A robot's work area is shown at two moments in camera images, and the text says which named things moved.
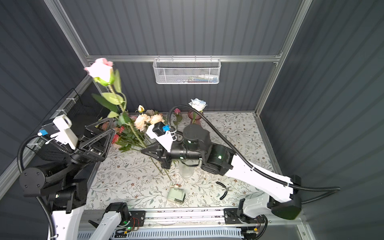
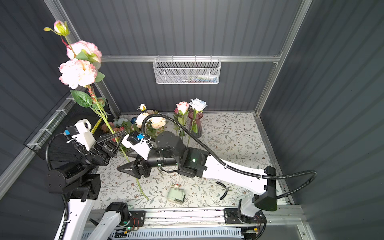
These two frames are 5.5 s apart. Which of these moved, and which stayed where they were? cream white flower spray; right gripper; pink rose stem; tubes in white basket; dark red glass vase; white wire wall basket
Moved: right gripper; pink rose stem
Stayed: cream white flower spray; dark red glass vase; white wire wall basket; tubes in white basket
